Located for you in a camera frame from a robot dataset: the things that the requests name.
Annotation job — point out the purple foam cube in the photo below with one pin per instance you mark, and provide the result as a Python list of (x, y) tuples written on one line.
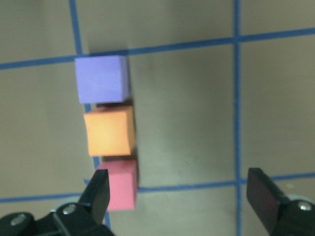
[(102, 79)]

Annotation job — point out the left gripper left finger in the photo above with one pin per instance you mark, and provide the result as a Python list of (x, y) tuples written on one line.
[(96, 196)]

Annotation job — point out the orange foam cube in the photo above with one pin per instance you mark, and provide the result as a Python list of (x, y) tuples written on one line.
[(110, 131)]

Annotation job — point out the red foam cube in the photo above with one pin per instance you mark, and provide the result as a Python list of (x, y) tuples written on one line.
[(123, 184)]

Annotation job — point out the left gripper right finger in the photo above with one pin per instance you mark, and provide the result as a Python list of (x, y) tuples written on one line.
[(266, 198)]

